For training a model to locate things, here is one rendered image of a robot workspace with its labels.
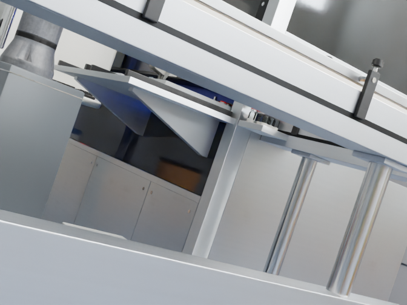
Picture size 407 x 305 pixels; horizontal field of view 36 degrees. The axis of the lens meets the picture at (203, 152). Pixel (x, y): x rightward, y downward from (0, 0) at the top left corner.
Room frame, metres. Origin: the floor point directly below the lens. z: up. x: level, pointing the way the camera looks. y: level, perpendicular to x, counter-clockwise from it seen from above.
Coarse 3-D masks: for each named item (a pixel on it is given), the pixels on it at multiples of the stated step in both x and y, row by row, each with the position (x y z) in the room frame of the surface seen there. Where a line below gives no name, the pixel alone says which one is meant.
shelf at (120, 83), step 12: (72, 72) 2.21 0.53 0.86; (84, 72) 2.12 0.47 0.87; (96, 72) 2.03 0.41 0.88; (108, 84) 2.17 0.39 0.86; (120, 84) 1.98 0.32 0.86; (132, 84) 1.82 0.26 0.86; (144, 84) 1.84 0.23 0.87; (132, 96) 2.39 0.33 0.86; (168, 96) 1.88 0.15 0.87; (192, 108) 1.95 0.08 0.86; (204, 108) 1.96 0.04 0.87; (228, 120) 2.01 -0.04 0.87
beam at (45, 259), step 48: (0, 240) 0.87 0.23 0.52; (48, 240) 0.90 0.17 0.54; (96, 240) 0.95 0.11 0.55; (0, 288) 0.88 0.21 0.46; (48, 288) 0.92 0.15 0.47; (96, 288) 0.96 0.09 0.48; (144, 288) 1.00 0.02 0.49; (192, 288) 1.05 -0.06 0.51; (240, 288) 1.11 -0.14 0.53; (288, 288) 1.16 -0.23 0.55
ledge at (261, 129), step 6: (240, 120) 2.00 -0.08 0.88; (246, 126) 1.97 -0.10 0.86; (252, 126) 1.94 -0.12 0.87; (258, 126) 1.92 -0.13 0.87; (264, 126) 1.90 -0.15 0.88; (258, 132) 1.99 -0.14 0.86; (264, 132) 1.91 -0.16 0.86; (270, 132) 1.92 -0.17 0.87; (276, 132) 1.93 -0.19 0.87; (276, 138) 1.98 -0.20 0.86; (282, 138) 1.95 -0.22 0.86
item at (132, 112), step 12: (84, 84) 2.35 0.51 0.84; (96, 84) 2.38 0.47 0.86; (96, 96) 2.39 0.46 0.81; (108, 96) 2.41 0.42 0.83; (120, 96) 2.44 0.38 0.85; (108, 108) 2.43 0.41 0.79; (120, 108) 2.44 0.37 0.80; (132, 108) 2.47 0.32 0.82; (144, 108) 2.50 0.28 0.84; (132, 120) 2.48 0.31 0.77; (144, 120) 2.51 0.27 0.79
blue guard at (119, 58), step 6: (120, 54) 2.94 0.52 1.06; (126, 54) 2.88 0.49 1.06; (114, 60) 2.97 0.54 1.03; (120, 60) 2.92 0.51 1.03; (126, 60) 2.86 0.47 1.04; (132, 60) 2.81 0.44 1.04; (138, 60) 2.76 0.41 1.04; (114, 66) 2.95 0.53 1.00; (120, 66) 2.90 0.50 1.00; (126, 66) 2.84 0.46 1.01; (132, 66) 2.79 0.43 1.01; (138, 66) 2.74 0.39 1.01; (144, 66) 2.69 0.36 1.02
